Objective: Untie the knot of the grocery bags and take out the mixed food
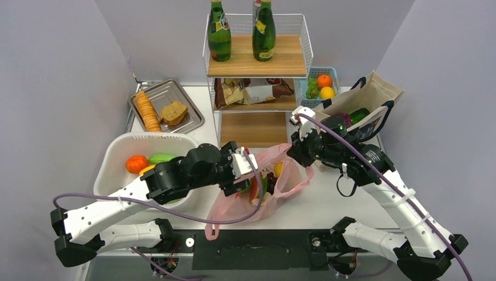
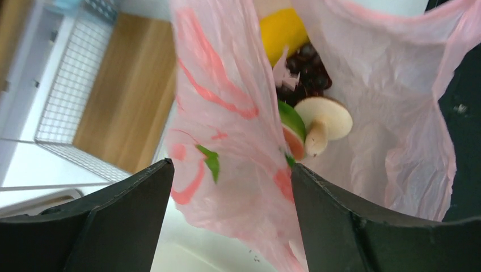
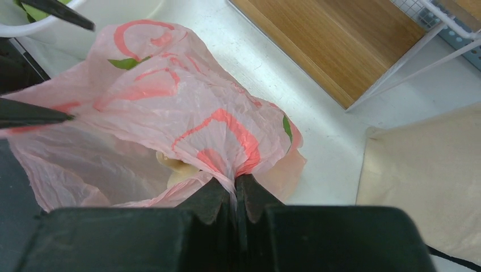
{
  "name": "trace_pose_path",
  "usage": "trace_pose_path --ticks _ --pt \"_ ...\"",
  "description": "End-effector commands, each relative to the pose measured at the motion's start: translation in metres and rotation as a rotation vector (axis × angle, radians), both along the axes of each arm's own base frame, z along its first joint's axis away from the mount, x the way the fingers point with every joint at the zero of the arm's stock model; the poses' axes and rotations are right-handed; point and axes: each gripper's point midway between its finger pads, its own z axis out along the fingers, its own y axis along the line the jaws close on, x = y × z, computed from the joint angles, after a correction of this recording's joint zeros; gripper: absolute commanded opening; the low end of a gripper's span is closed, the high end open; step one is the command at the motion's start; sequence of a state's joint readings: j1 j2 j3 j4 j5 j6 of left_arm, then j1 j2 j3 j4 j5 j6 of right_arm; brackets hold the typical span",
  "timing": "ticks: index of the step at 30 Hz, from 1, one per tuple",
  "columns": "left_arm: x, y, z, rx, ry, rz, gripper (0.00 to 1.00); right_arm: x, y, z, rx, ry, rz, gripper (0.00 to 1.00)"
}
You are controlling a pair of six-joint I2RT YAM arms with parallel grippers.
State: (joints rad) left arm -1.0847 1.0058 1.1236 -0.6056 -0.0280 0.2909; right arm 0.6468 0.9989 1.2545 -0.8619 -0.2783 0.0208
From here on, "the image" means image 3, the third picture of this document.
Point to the green leafy vegetable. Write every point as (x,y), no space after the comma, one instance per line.
(39,10)

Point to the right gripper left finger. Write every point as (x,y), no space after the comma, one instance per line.
(210,208)

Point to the white round slice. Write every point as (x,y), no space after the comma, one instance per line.
(180,170)

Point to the pink plastic grocery bag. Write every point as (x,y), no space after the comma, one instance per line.
(144,87)

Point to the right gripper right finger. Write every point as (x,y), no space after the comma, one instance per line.
(258,216)

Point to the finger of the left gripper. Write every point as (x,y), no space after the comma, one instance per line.
(15,114)
(78,20)

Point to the white plastic basin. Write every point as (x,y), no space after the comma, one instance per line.
(70,38)

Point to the blue plastic basket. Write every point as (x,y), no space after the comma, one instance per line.
(462,18)

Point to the beige canvas tote bag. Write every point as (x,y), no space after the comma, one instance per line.
(430,170)

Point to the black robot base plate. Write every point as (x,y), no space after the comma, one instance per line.
(19,209)

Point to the white wire shelf rack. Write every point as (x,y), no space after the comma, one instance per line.
(351,48)

